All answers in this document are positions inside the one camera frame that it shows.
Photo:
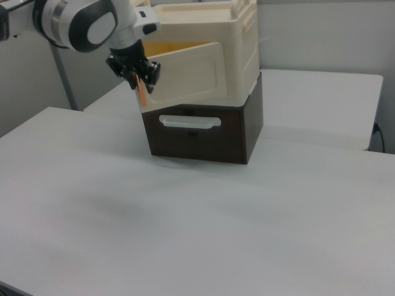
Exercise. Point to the dark brown drawer box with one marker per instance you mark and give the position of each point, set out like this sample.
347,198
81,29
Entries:
203,138

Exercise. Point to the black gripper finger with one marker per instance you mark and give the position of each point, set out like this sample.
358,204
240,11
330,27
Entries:
133,81
149,87

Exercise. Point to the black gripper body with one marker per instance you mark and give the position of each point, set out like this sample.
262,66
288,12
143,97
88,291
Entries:
126,60

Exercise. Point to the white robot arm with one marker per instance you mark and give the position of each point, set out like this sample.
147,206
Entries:
77,24

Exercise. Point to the cream cabinet door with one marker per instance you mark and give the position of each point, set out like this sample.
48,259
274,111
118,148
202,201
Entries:
191,74

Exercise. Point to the cream plastic cabinet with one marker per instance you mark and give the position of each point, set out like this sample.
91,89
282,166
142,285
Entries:
197,24

